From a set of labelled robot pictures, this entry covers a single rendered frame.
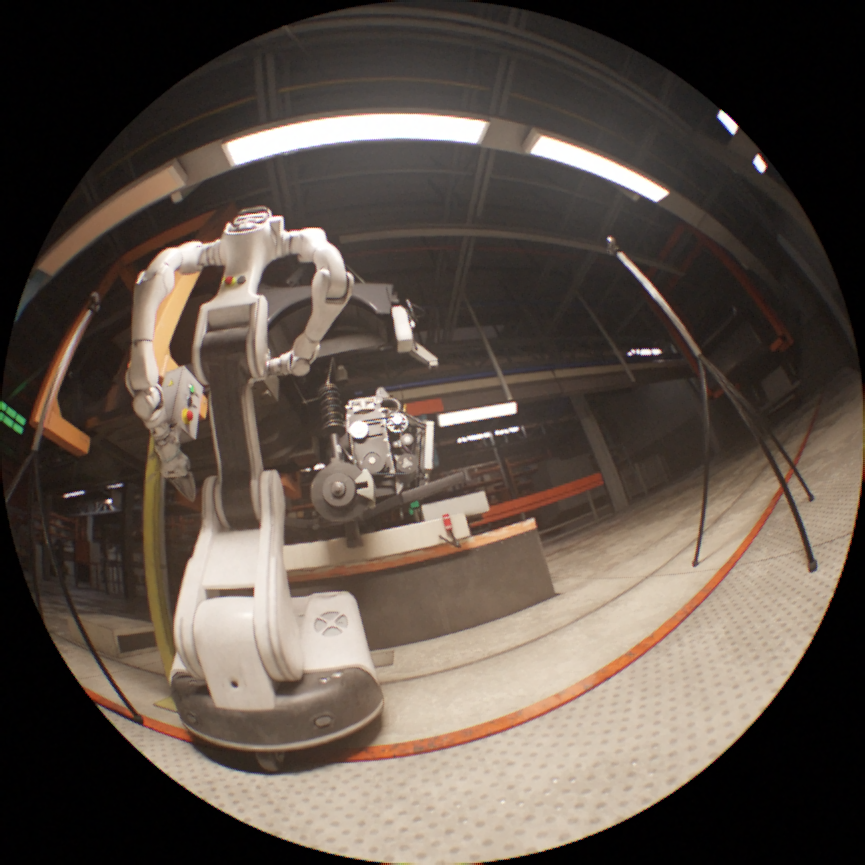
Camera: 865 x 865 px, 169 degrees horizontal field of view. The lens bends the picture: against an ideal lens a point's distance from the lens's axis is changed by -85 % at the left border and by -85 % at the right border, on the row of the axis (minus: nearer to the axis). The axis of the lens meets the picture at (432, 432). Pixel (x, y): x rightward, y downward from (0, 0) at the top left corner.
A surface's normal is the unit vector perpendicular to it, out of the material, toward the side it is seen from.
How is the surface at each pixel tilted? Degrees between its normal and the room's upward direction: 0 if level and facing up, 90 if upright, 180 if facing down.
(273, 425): 103
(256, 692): 90
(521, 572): 90
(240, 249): 140
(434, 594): 90
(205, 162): 180
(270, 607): 52
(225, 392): 128
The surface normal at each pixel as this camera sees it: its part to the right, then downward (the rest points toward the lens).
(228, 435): 0.35, 0.20
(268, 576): 0.08, -0.90
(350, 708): 0.73, -0.44
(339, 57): 0.24, 0.89
